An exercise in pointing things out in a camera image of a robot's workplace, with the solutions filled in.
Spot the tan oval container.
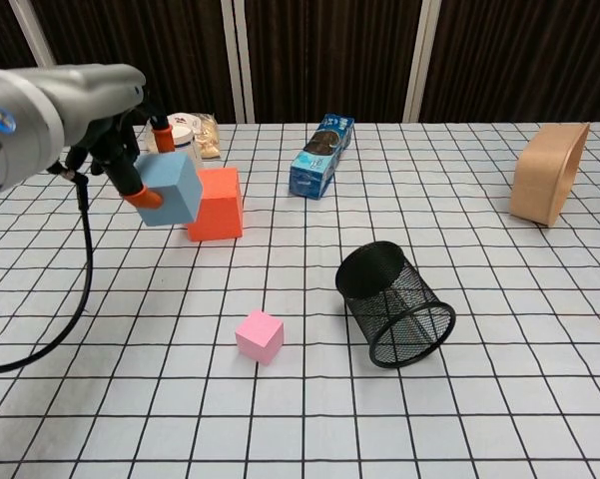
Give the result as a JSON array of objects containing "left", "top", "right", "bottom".
[{"left": 509, "top": 122, "right": 592, "bottom": 230}]

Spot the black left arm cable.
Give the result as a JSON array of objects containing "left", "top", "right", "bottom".
[{"left": 0, "top": 163, "right": 94, "bottom": 376}]

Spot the blue cookie box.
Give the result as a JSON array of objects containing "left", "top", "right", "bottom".
[{"left": 289, "top": 113, "right": 356, "bottom": 201}]

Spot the white checkered tablecloth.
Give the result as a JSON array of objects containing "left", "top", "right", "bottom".
[{"left": 0, "top": 119, "right": 600, "bottom": 479}]

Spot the medium blue foam cube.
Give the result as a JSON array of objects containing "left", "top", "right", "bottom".
[{"left": 133, "top": 151, "right": 205, "bottom": 229}]

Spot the small pink foam cube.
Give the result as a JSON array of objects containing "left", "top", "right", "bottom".
[{"left": 235, "top": 308, "right": 286, "bottom": 367}]

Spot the white paper cup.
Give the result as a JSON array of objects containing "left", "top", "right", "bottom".
[{"left": 171, "top": 126, "right": 201, "bottom": 169}]

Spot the large orange foam cube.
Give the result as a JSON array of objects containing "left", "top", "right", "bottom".
[{"left": 186, "top": 167, "right": 245, "bottom": 243}]

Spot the black mesh pen holder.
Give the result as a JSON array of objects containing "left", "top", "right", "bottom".
[{"left": 334, "top": 240, "right": 457, "bottom": 370}]

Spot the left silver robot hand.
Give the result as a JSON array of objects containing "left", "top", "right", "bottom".
[{"left": 54, "top": 63, "right": 177, "bottom": 210}]

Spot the clear snack bag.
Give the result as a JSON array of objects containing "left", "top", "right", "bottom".
[{"left": 146, "top": 112, "right": 221, "bottom": 161}]

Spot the white partition frame post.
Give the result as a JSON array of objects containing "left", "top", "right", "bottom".
[
  {"left": 7, "top": 0, "right": 57, "bottom": 69},
  {"left": 221, "top": 0, "right": 257, "bottom": 125},
  {"left": 402, "top": 0, "right": 441, "bottom": 124}
]

